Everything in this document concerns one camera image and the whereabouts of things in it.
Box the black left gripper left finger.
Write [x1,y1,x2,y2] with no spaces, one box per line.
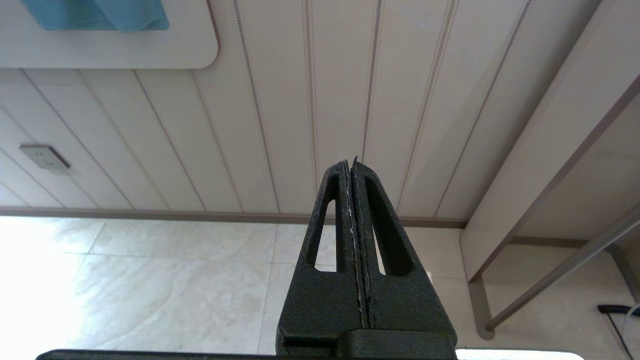
[276,160,369,352]

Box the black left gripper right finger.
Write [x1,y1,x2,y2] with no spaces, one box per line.
[351,156,458,347]

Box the brown baseboard strip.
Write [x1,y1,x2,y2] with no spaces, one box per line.
[0,206,468,229]

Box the beige brown shelf unit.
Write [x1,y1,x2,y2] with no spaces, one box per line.
[460,0,640,341]

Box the blue slipper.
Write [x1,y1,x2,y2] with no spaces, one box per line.
[92,0,170,32]
[21,0,116,30]

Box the grey wall socket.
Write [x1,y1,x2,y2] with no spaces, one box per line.
[19,144,72,173]

